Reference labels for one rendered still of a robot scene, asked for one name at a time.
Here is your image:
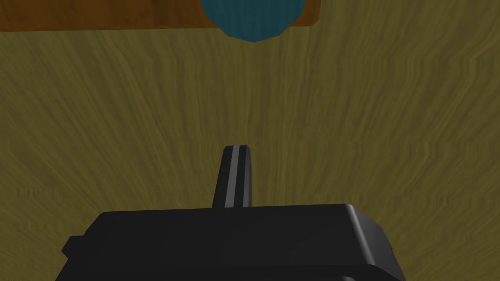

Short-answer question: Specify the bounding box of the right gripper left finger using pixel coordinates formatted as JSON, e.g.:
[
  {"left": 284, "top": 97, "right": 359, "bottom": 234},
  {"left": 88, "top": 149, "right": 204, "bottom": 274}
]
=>
[{"left": 212, "top": 145, "right": 238, "bottom": 209}]

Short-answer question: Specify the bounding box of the brown wooden panel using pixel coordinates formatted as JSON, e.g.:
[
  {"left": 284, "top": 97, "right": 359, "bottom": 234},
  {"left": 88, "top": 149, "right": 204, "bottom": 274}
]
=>
[{"left": 0, "top": 0, "right": 322, "bottom": 33}]

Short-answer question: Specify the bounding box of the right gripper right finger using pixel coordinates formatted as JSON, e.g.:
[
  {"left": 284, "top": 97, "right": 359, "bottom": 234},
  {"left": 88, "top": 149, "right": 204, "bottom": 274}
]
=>
[{"left": 235, "top": 145, "right": 253, "bottom": 208}]

